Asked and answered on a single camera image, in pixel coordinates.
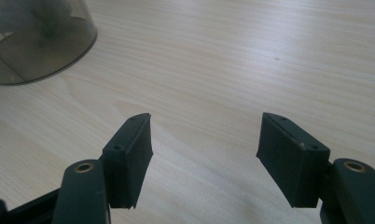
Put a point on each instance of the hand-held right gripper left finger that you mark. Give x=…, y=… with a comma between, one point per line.
x=128, y=161

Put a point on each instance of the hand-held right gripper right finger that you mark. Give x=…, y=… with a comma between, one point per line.
x=293, y=161

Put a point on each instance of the smoky transparent trash can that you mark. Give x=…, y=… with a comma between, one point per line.
x=36, y=60

